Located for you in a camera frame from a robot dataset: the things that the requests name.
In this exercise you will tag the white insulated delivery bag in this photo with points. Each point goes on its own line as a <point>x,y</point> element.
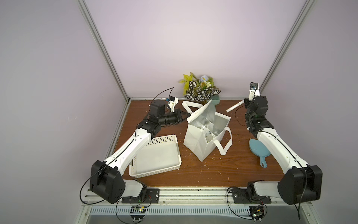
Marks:
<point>206,116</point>

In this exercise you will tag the right connector board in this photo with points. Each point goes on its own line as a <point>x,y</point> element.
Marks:
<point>256,213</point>

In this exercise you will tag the white perforated plastic tray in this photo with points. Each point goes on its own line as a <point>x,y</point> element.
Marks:
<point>160,155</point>

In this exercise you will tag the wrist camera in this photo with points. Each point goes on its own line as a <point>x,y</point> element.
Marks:
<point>254,91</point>
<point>172,102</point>

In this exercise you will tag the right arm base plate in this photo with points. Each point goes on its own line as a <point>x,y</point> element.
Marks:
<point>243,196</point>

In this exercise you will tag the artificial potted plant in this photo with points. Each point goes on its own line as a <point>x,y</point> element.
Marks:
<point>199,89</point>

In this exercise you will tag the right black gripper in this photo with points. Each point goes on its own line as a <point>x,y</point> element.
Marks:
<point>247,102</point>

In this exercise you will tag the green small scoop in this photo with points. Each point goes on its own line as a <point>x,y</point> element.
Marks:
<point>215,99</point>

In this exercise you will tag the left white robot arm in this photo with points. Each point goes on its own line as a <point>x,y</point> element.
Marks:
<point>106,176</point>

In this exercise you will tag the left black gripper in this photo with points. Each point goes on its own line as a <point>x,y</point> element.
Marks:
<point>175,116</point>

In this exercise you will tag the left connector board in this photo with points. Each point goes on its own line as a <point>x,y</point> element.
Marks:
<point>137,213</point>

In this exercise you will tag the aluminium front rail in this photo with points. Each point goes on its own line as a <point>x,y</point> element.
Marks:
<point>200,196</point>

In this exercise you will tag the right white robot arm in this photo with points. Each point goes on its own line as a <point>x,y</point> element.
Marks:
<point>301,182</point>

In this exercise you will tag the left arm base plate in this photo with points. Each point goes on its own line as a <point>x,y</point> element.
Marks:
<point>150,195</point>

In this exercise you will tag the connector board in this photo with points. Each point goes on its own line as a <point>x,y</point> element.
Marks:
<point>256,213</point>
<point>137,213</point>

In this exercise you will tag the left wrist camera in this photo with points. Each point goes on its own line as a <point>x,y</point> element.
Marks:
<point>172,102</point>

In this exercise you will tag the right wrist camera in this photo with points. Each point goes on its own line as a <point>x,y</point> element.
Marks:
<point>254,91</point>

